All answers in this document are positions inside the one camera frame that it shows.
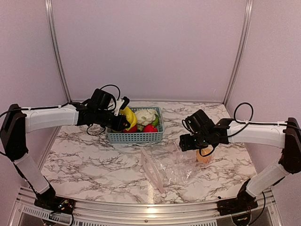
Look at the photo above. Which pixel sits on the orange fake peach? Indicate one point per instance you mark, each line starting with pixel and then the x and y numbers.
pixel 204 156

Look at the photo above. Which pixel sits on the red fake apple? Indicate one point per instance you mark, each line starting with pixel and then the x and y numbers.
pixel 131 130

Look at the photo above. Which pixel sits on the right aluminium frame post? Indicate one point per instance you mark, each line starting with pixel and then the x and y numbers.
pixel 240 51

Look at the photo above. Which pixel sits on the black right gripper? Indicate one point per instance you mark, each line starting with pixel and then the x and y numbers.
pixel 186 144

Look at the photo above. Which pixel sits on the yellow fake banana bunch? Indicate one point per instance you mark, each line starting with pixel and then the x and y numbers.
pixel 130 117

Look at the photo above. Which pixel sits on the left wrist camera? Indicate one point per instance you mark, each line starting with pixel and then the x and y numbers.
pixel 121 104

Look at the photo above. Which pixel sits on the clear zip top bag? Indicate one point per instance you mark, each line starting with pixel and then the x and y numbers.
pixel 166 166

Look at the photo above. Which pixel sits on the left aluminium frame post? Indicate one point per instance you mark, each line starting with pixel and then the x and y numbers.
pixel 56 50

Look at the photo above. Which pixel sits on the white fake cauliflower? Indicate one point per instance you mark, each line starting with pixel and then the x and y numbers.
pixel 146 116

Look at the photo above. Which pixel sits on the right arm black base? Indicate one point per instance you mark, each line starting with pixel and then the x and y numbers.
pixel 242 202

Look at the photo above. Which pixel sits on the light blue plastic basket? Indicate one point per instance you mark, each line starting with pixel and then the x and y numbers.
pixel 139 137

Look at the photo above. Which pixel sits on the front aluminium table rail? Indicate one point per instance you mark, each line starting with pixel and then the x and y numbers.
pixel 94 213

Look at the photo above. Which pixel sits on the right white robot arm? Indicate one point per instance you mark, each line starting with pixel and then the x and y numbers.
pixel 275 144

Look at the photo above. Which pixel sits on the green fake pear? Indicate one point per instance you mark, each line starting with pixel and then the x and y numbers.
pixel 156 121

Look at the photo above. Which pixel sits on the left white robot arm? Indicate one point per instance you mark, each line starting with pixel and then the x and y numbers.
pixel 24 127

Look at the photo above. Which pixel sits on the aluminium frame post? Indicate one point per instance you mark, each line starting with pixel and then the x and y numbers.
pixel 240 51
pixel 56 50

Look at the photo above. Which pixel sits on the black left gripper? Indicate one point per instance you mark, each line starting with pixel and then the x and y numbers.
pixel 118 126

